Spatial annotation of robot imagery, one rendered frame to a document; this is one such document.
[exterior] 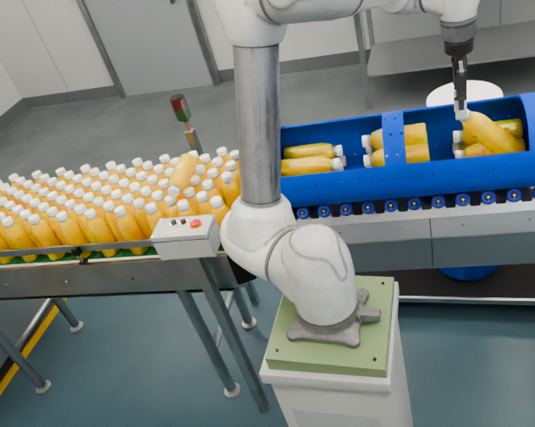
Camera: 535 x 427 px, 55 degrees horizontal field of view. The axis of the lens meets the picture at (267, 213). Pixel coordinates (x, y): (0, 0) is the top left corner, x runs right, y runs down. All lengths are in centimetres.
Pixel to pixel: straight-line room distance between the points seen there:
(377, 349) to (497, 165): 68
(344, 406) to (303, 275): 40
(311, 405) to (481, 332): 134
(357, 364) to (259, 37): 75
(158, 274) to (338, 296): 97
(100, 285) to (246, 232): 104
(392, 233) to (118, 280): 106
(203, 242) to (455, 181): 80
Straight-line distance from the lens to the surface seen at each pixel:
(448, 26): 150
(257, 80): 113
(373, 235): 181
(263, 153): 118
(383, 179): 165
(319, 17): 101
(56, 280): 227
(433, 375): 247
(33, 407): 310
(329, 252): 114
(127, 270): 205
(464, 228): 180
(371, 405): 137
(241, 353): 212
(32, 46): 657
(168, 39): 559
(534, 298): 257
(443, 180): 166
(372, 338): 130
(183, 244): 168
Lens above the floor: 206
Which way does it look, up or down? 36 degrees down
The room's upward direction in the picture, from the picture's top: 18 degrees counter-clockwise
